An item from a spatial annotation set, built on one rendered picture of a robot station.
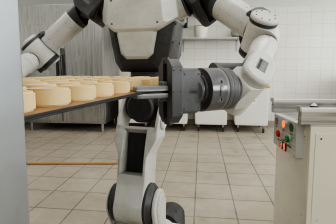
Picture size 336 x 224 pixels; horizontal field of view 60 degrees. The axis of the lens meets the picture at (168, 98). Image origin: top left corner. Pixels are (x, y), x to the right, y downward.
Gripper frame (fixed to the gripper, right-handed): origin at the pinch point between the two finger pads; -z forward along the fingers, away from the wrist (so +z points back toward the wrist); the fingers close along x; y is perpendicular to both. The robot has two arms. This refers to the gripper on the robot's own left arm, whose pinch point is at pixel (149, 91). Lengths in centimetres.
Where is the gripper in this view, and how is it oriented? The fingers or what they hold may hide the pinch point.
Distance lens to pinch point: 53.3
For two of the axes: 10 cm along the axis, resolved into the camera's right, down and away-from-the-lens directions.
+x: 0.0, -10.0, -1.0
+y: 4.7, 0.8, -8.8
